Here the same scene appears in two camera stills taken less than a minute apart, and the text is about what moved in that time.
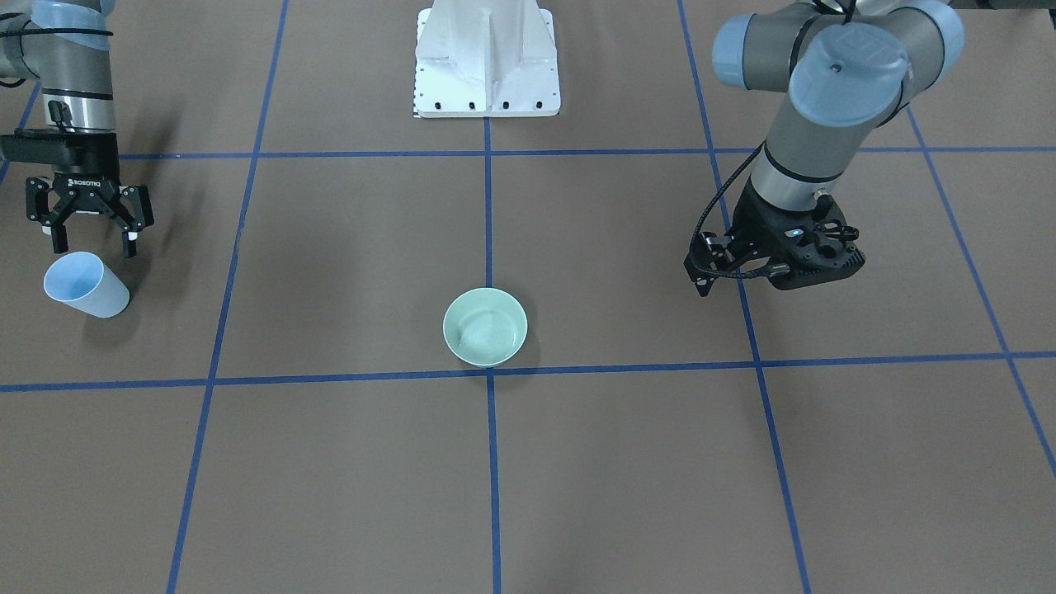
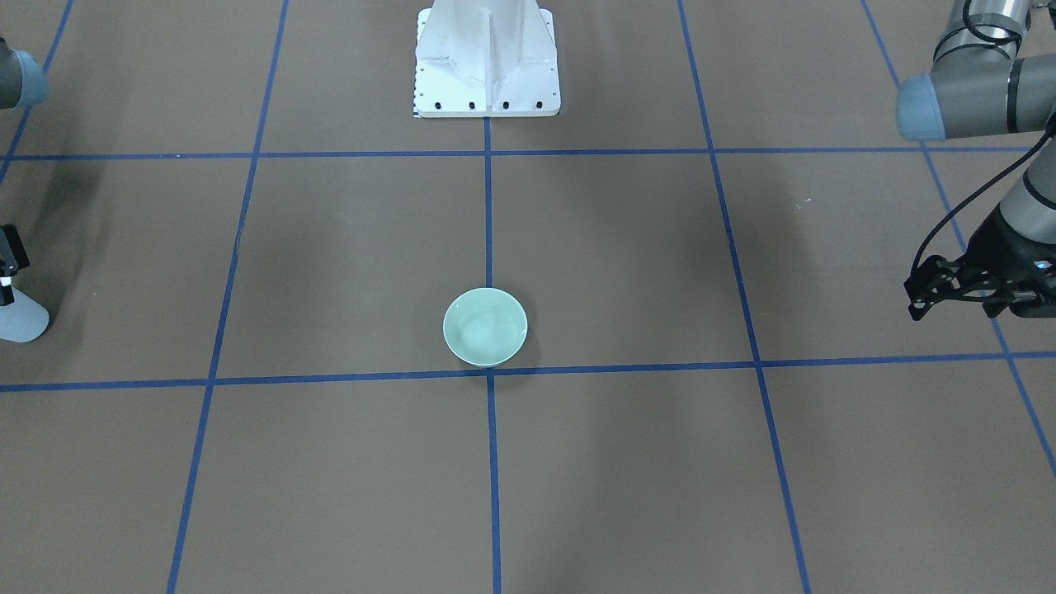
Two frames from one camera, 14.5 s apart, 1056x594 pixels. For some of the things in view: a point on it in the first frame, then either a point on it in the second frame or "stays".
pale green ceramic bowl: (485, 327) stays
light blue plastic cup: (80, 280) -> (24, 320)
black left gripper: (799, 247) -> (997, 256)
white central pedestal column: (486, 58) stays
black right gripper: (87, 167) -> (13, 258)
